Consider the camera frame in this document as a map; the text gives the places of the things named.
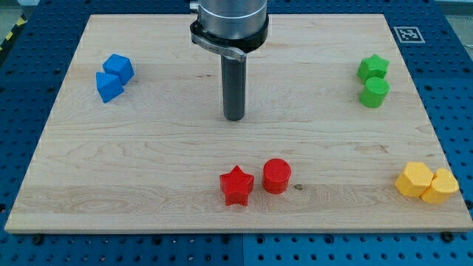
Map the green cylinder block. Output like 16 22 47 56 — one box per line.
360 77 390 108

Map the light wooden board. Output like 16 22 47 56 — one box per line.
5 14 472 234

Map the white fiducial marker tag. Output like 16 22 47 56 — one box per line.
393 26 425 44

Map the red star block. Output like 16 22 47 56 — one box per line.
220 166 254 206

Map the blue cube block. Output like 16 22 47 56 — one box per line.
103 54 135 85

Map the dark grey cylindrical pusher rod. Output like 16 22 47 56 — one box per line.
221 55 246 121

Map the red cylinder block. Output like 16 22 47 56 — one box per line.
262 158 292 194

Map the yellow hexagon block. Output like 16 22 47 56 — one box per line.
394 162 434 197

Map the green star block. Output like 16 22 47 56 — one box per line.
357 54 390 84

